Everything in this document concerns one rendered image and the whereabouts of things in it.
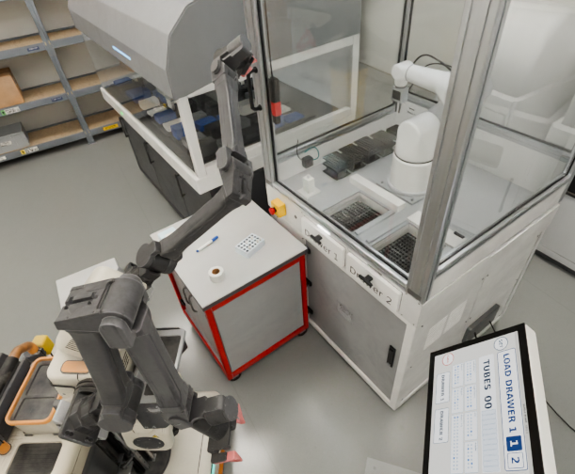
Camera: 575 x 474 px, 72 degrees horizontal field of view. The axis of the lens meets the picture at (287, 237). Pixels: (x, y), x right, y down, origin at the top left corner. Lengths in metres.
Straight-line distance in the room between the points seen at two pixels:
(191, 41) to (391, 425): 2.10
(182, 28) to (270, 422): 1.96
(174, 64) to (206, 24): 0.23
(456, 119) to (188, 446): 1.68
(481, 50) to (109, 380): 1.04
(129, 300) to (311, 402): 1.74
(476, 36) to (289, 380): 1.92
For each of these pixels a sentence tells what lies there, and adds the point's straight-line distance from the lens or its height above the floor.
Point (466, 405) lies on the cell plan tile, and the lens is 1.22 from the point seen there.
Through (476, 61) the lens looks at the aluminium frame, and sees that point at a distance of 1.05.
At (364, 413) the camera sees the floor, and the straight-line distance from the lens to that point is 2.32.
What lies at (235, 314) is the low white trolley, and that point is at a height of 0.57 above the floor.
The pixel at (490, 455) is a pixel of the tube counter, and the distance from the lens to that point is 1.13.
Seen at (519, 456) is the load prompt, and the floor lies 1.16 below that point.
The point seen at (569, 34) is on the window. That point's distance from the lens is 1.40.
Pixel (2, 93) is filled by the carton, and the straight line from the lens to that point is 5.04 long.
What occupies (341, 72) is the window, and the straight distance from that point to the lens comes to 1.38.
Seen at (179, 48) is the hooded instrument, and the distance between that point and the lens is 2.02.
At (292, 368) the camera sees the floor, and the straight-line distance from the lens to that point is 2.43.
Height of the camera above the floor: 2.12
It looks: 42 degrees down
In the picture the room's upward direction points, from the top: 5 degrees counter-clockwise
